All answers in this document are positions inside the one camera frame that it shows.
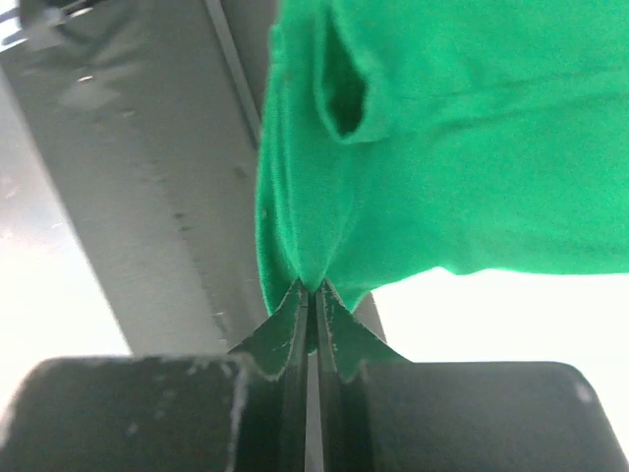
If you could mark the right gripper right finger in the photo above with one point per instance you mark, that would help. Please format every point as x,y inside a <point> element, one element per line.
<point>382,412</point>

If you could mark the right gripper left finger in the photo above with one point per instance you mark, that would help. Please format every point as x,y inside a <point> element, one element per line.
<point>240,411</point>

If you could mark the green t shirt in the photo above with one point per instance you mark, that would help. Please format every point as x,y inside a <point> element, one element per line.
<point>401,136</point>

